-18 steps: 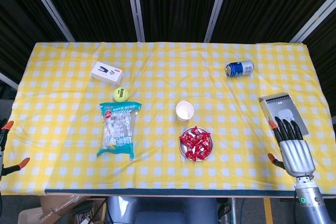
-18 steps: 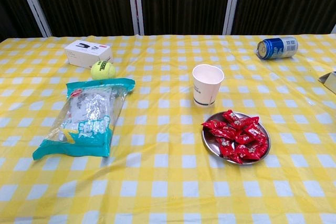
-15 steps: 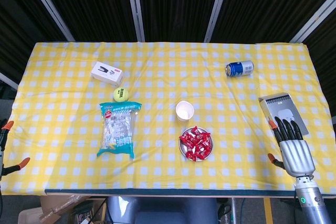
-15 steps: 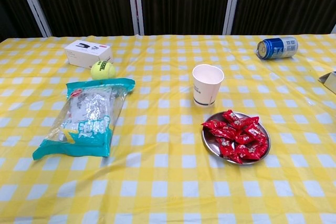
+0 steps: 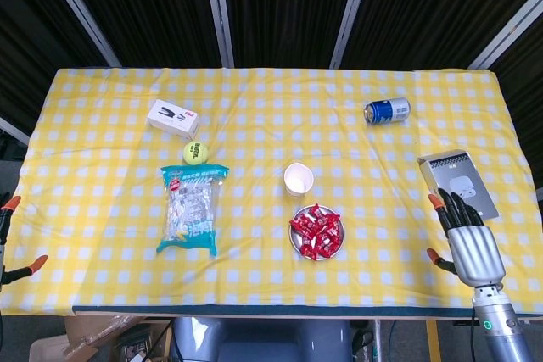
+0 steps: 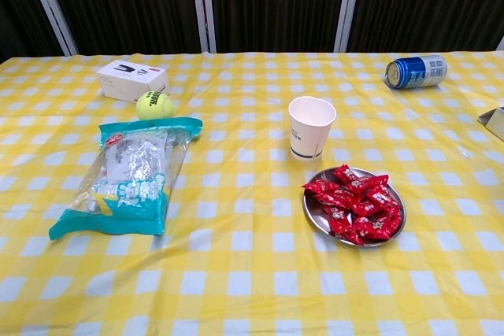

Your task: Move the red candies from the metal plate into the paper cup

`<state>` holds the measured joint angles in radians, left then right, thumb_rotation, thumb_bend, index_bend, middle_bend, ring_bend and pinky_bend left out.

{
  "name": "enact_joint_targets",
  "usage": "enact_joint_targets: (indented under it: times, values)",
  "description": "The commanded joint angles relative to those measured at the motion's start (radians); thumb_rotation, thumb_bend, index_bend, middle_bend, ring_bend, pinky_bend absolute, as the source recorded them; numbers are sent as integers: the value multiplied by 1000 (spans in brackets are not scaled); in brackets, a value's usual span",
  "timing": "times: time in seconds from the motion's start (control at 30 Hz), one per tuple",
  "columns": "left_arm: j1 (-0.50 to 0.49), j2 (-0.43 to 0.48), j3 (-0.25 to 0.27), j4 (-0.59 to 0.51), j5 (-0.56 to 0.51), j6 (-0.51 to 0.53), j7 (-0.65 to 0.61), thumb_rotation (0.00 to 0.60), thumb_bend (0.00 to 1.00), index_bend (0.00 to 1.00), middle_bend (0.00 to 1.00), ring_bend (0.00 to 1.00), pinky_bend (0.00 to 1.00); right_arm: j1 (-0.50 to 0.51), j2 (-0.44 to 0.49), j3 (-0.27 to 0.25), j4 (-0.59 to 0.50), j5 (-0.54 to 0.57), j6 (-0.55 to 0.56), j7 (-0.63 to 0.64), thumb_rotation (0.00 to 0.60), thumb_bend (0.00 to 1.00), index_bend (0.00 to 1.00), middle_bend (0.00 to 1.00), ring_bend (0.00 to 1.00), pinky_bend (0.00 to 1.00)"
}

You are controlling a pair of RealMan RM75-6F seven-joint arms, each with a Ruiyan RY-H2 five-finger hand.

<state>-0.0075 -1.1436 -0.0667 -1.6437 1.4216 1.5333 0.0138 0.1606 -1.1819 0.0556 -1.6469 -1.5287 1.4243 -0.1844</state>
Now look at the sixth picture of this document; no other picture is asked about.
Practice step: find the silver metal plate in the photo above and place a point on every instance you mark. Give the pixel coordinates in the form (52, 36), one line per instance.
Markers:
(313, 214)

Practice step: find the yellow white checked tablecloth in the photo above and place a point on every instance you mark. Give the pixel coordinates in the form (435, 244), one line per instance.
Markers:
(252, 273)

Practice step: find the yellow tennis ball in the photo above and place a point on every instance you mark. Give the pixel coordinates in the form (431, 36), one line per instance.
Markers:
(154, 105)

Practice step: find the white metal frame post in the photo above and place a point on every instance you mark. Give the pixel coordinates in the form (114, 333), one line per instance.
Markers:
(348, 5)
(501, 44)
(50, 5)
(202, 5)

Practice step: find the teal clear snack bag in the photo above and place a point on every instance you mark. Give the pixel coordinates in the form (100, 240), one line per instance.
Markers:
(130, 178)

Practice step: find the red candy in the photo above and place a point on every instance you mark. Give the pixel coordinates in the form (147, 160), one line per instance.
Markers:
(372, 226)
(380, 196)
(370, 183)
(391, 217)
(338, 218)
(321, 186)
(364, 208)
(352, 238)
(346, 174)
(338, 198)

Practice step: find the blue silver drink can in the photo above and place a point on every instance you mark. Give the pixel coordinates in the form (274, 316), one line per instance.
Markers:
(421, 72)

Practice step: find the grey earbuds box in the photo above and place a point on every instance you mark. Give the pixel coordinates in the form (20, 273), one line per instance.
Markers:
(494, 121)

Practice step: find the white paper cup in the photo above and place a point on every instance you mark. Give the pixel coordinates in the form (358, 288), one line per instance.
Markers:
(311, 135)

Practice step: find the white stapler box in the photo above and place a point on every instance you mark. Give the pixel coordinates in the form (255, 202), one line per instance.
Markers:
(130, 80)

